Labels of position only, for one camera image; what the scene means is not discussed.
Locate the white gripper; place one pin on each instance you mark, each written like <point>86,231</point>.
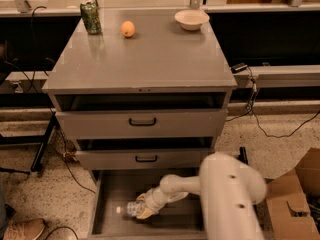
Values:
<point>152,199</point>

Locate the clear plastic water bottle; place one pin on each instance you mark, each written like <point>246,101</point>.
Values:
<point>132,209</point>

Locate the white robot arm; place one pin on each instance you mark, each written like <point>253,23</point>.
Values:
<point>228,189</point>

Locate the grey bottom drawer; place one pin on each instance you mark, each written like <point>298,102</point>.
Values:
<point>180,220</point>

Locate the grey drawer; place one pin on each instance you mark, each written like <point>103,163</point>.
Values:
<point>121,116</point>
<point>180,220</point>
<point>149,153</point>

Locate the grey middle drawer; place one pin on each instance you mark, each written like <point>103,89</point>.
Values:
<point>149,153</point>

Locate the grey top drawer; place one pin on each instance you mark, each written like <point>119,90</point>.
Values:
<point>121,116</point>

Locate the grey drawer cabinet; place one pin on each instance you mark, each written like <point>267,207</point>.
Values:
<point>161,57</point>

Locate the black table leg right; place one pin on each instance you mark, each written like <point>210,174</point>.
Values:
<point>243,156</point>

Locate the black table leg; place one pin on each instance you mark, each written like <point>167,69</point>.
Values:
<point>36,165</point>
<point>243,156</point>

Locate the black table leg left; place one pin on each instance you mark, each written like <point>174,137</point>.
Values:
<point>36,165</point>

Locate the brown shoe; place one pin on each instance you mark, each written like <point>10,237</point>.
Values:
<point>30,230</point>

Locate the cardboard box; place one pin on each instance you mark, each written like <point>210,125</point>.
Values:
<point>286,199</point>

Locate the black power adapter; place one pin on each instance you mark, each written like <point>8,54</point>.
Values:
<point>238,68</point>

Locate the orange fruit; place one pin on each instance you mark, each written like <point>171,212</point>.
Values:
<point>128,29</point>

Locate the white bowl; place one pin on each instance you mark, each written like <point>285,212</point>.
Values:
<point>191,20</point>

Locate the green soda can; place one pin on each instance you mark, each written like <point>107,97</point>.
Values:
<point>90,16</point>

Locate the black drawer handle middle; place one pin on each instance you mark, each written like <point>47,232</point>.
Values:
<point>151,159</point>

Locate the black drawer handle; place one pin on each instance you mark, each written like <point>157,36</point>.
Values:
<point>151,159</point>
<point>142,122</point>

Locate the black drawer handle top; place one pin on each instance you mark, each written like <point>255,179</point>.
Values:
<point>142,122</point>

